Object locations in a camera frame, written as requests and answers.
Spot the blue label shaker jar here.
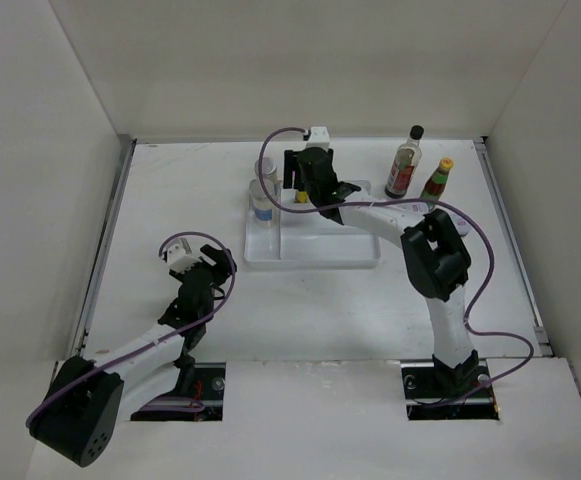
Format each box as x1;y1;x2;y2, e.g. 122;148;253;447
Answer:
249;179;276;228
254;156;278;184

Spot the green yellow cap sauce bottle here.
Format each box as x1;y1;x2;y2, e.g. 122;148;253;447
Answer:
419;157;454;211

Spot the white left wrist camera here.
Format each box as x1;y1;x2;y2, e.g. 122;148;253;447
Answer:
160;237;201;273

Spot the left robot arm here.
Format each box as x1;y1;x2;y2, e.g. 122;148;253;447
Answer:
26;238;237;468

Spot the white divided organizer tray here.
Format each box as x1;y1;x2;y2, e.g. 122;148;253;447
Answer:
244;195;381;271

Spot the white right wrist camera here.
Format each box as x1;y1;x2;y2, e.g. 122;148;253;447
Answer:
303;126;330;151

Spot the tall black cap oil bottle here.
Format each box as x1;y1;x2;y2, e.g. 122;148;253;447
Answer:
384;125;424;198

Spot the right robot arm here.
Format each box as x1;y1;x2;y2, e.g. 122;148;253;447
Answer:
282;147;479;398

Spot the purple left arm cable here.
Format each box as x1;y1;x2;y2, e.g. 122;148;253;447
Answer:
24;230;238;431

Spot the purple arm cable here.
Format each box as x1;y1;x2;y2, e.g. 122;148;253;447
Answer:
260;127;535;401
24;230;238;431

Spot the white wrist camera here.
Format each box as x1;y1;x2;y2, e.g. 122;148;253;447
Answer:
160;237;201;273
303;126;330;151

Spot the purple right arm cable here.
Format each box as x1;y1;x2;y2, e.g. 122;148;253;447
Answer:
260;127;535;401

